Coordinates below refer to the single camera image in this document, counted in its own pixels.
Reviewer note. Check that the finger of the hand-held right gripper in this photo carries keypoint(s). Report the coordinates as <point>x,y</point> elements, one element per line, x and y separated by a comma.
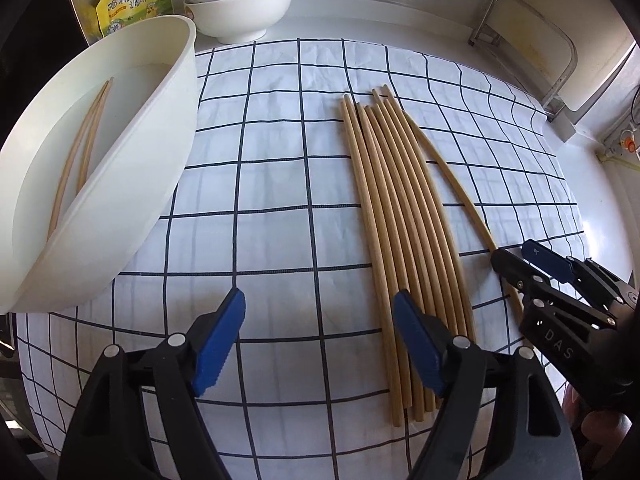
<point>515,267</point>
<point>547,260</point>

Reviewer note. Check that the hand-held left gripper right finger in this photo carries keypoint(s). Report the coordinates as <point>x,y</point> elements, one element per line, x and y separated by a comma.
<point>417,345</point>

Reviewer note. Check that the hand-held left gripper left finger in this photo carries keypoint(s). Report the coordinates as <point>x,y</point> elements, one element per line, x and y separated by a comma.
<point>220,345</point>

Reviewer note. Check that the bundle of tan chopsticks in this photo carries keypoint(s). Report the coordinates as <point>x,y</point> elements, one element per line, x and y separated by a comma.
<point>395,240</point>

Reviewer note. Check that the long wooden chopstick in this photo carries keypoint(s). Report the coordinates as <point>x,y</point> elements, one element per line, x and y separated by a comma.
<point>92,130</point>
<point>450,170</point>
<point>75,155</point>

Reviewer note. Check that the large white plastic basin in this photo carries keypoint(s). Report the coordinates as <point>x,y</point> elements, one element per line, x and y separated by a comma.
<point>150,160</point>

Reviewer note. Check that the person's right hand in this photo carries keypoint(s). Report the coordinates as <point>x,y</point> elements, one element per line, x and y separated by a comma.
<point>600,427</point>

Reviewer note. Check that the white blue-checked cloth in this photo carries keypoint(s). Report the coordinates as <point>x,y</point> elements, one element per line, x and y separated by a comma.
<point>280,160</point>

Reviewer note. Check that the metal-framed white tray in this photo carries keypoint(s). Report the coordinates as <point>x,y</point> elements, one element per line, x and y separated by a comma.
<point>530,45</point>

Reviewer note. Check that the black cooktop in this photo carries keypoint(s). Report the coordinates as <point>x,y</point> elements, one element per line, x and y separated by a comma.
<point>35,50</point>

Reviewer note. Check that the yellow seasoning pouch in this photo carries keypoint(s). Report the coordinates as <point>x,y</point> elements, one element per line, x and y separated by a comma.
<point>135,5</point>

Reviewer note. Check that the white wall socket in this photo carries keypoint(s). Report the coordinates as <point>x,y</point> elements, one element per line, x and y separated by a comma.
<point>625,145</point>

